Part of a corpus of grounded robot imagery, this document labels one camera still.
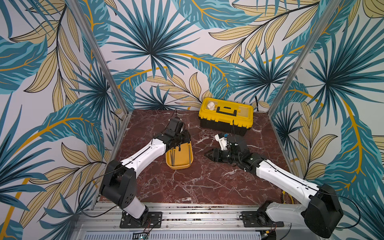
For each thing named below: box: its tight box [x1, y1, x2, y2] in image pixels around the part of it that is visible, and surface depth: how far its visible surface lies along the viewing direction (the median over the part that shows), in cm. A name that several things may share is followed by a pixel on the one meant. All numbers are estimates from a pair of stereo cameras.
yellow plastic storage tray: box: [165, 141, 194, 170], surface depth 94 cm
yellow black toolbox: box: [198, 97, 254, 137], surface depth 100 cm
